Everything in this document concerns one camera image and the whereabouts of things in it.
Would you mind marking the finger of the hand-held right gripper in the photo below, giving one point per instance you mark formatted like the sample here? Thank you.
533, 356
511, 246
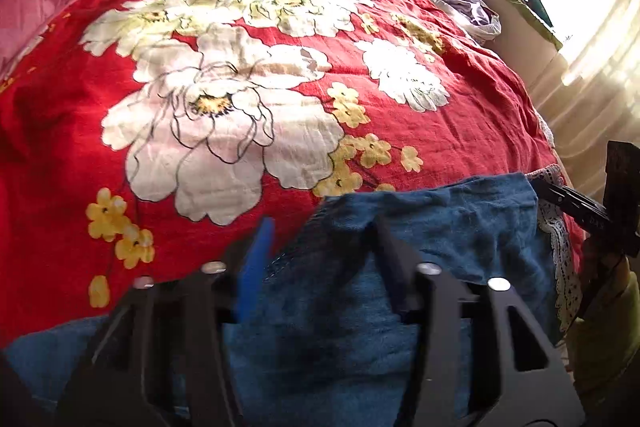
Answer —
570, 196
585, 217

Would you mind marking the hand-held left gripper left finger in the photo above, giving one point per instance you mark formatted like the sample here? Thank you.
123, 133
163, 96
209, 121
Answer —
256, 257

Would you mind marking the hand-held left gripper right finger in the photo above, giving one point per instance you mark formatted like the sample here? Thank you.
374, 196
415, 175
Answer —
395, 267

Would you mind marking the blue denim pants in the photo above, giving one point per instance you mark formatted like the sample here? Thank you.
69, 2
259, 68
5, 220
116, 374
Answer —
325, 347

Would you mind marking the person's right forearm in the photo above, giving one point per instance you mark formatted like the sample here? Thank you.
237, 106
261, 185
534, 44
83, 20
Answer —
607, 342

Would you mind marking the white lace-trimmed sheet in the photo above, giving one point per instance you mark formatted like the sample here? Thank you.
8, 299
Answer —
562, 247

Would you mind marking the cream curtain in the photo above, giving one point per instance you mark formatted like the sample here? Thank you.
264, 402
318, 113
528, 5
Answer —
595, 87

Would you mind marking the white side cabinet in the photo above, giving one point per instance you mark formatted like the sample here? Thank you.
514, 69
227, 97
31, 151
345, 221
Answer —
520, 42

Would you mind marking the green cloth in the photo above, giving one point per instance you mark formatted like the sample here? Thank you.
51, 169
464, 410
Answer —
542, 19

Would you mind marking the white laundry basket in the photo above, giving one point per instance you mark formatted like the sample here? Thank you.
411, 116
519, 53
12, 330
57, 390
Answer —
465, 9

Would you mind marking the red floral blanket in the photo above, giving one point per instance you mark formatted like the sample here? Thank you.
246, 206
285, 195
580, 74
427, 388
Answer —
250, 32

